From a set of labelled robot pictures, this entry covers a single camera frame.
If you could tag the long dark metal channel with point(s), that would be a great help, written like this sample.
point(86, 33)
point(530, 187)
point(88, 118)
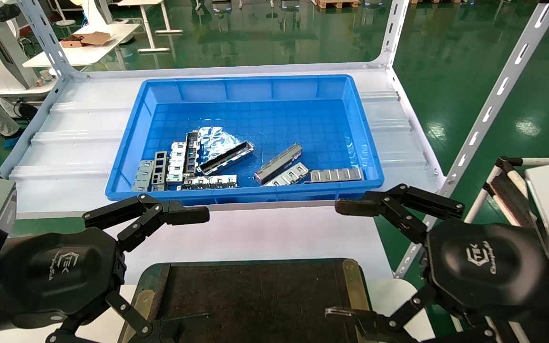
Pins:
point(227, 158)

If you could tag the white table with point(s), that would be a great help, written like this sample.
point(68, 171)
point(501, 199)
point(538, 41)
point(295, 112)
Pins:
point(88, 55)

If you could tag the white pipe rack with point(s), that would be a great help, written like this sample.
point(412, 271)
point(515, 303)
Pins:
point(513, 200)

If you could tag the crinkled silver plastic bag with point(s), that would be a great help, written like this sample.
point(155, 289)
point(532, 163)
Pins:
point(217, 140)

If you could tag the dark rectangular metal frame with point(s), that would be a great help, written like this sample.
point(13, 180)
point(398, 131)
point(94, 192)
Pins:
point(160, 170)

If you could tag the dark slotted metal bracket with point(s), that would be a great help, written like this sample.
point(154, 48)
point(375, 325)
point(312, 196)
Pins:
point(191, 155)

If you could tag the white desk with legs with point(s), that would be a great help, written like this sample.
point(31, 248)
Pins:
point(153, 33)

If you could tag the white slotted shelf post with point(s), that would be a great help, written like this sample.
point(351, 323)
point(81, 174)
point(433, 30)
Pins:
point(498, 93)
point(41, 28)
point(395, 28)

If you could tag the grey metal channel part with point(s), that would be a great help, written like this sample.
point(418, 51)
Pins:
point(279, 163)

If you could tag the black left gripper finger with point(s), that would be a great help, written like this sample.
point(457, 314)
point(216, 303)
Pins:
point(184, 214)

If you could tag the white perforated metal plate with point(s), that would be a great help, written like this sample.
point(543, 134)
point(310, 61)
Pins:
point(177, 162)

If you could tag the black felt-lined container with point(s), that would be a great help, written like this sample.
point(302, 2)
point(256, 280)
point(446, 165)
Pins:
point(255, 305)

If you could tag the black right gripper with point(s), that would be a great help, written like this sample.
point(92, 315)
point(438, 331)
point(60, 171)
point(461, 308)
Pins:
point(489, 271)

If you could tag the open cardboard box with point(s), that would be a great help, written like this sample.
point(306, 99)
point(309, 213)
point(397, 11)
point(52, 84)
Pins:
point(86, 39)

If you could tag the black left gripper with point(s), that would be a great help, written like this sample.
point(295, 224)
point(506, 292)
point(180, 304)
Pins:
point(55, 276)

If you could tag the wooden pallet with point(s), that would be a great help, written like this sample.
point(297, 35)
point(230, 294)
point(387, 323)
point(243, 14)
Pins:
point(336, 4)

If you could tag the silver slotted metal strip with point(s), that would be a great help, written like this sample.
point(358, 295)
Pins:
point(336, 175)
point(288, 175)
point(208, 182)

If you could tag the light grey perforated metal plate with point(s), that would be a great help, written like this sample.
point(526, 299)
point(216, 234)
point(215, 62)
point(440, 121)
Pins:
point(143, 177)

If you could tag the blue plastic bin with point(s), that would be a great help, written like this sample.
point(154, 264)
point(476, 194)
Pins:
point(279, 119)

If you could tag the blue shoe cover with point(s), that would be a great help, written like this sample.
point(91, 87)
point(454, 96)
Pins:
point(15, 135)

